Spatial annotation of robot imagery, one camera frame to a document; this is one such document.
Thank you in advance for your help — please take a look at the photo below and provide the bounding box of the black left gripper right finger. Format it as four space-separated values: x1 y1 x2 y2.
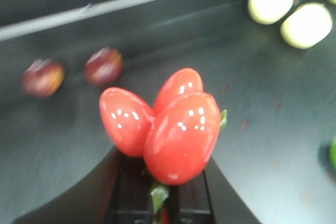
173 159 260 223

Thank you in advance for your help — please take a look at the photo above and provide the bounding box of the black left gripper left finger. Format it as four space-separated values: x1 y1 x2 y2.
14 148 152 223

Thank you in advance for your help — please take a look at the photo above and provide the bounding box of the red cherry tomato bunch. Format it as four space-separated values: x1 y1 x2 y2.
99 68 227 213

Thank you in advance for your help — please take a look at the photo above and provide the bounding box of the green lime fruit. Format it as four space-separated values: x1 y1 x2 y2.
329 137 336 170

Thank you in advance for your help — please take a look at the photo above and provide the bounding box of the dark red plum right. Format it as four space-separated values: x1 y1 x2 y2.
85 47 123 87

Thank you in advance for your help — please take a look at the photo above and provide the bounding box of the dark red plum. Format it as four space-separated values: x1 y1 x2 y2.
85 47 123 87
22 59 66 98

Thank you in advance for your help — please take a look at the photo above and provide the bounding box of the dark red plum left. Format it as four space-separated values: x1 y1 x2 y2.
22 59 66 98

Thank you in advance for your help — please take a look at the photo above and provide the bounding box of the pale pear lower pair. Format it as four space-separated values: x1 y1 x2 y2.
280 3 333 49

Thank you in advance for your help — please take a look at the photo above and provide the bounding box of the pale pear pair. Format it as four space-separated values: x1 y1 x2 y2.
280 3 333 49
247 0 294 25

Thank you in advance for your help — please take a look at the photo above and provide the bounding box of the pale pear upper pair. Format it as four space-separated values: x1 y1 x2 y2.
247 0 294 25

